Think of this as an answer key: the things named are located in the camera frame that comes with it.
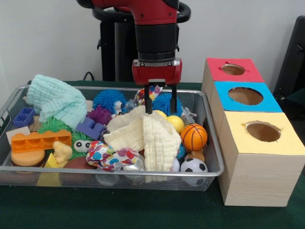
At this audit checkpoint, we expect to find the dark green table cloth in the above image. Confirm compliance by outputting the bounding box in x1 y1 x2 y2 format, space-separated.
0 80 305 229

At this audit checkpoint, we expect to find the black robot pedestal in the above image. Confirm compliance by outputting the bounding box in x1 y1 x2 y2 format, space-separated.
92 0 191 83

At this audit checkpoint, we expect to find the mint green cloth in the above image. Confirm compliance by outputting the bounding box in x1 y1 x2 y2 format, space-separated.
26 74 88 129

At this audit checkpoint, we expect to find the small orange basketball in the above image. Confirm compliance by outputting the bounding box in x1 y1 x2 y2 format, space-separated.
180 123 208 151

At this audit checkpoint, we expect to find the green spiky toy with eyes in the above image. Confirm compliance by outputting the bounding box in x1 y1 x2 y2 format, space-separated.
38 118 97 161

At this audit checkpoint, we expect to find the small yellow ball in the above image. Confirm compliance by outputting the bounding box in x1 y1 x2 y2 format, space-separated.
167 115 185 135

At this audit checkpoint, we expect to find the wooden box with three holes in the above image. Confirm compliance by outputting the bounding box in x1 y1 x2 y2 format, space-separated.
201 57 305 208

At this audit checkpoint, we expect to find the colourful patterned cloth pouch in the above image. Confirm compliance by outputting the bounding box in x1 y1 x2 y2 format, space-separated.
86 141 140 171

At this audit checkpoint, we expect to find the shallow clear mesh bin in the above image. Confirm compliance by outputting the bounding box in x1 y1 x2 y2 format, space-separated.
0 85 224 192

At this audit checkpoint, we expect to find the orange toy brick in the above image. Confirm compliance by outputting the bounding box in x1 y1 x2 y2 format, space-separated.
10 130 72 154

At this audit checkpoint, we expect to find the blue spiky ball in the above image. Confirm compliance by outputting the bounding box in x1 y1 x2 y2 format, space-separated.
92 89 127 114
152 93 184 117

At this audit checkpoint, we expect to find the purple toy brick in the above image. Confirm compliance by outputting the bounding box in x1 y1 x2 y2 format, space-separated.
76 117 107 141

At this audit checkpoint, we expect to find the cream waffle cloth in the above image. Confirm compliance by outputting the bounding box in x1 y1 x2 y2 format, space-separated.
103 106 182 173

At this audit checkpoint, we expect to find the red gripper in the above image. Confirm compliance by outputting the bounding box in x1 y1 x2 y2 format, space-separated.
132 59 183 115

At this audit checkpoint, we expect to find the small soccer ball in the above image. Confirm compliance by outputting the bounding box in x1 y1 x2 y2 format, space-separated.
180 158 208 187

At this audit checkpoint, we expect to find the black chair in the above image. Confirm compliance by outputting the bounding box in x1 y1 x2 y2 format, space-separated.
274 16 305 108

